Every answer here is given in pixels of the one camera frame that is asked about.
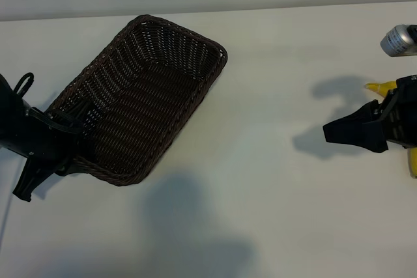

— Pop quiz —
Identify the dark brown wicker basket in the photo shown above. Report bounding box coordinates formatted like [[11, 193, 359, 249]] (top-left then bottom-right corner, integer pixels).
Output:
[[47, 14, 228, 187]]

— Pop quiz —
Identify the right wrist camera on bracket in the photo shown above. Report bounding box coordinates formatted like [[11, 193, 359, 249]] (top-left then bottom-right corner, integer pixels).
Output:
[[380, 24, 417, 58]]

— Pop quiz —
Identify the yellow banana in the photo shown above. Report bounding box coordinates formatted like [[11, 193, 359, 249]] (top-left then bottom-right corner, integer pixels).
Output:
[[364, 81, 417, 180]]

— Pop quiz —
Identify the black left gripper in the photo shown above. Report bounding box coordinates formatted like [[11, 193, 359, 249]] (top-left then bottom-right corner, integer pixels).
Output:
[[0, 107, 83, 203]]

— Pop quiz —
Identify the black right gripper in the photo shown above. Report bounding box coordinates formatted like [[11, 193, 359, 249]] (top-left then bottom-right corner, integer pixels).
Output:
[[322, 75, 417, 154]]

